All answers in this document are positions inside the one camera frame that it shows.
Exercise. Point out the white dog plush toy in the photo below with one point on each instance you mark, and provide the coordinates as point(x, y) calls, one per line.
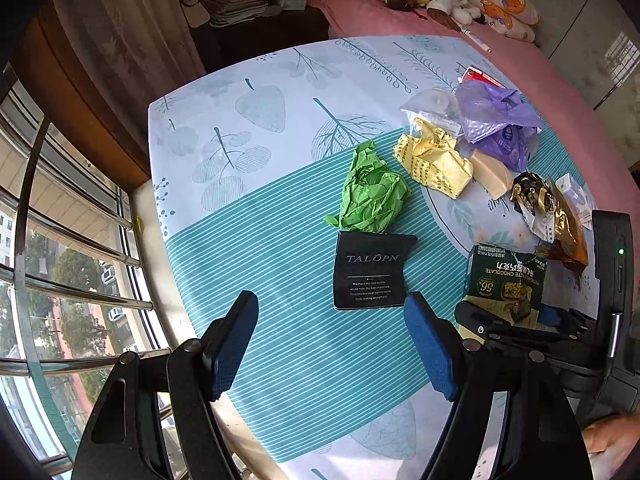
point(462, 10)

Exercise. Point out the dark wooden nightstand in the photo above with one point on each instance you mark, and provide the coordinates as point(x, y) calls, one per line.
point(260, 45)

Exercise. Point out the leaf print teal tablecloth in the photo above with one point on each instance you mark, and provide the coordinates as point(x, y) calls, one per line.
point(280, 210)

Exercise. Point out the patterned beige curtain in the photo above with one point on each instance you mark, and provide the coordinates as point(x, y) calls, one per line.
point(125, 20)

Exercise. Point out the gold brown snack bag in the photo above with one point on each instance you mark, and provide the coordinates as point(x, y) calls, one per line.
point(567, 240)

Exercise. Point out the stack of papers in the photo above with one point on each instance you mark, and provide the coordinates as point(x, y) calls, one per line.
point(240, 10)

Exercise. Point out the clear plastic bag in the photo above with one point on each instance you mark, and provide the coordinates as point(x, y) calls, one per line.
point(432, 102)

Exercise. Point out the metal window grille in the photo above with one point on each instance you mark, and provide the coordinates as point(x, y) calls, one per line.
point(35, 160)

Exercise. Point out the yellow printed wrapper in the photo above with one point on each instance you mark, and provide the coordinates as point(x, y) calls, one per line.
point(435, 160)

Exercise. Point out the green paper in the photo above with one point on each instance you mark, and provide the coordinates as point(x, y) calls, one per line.
point(370, 195)

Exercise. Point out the small white box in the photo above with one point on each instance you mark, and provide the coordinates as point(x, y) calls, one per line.
point(572, 192)

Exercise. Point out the purple plastic bag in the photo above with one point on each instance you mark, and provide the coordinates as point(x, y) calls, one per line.
point(485, 110)

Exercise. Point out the beige paper piece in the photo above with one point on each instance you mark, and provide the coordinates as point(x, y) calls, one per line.
point(492, 175)

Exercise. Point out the black paper card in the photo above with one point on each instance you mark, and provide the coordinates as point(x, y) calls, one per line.
point(370, 270)

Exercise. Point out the white marker pen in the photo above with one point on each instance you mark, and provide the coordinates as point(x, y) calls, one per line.
point(475, 39)

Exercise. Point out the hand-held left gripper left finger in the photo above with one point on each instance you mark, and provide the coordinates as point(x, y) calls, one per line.
point(225, 370)

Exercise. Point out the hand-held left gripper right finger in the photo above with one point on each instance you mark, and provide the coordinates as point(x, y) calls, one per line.
point(430, 355)

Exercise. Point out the black gold foil wrapper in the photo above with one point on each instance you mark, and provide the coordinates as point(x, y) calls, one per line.
point(530, 192)

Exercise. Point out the green chocolate box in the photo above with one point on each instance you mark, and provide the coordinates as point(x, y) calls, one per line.
point(500, 275)

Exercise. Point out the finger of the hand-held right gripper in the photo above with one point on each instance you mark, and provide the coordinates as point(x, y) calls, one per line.
point(552, 317)
point(482, 322)

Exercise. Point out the red white carton box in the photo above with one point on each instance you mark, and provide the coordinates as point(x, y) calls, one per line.
point(475, 76)

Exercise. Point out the person's right hand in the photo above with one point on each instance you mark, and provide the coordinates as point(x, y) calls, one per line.
point(615, 432)

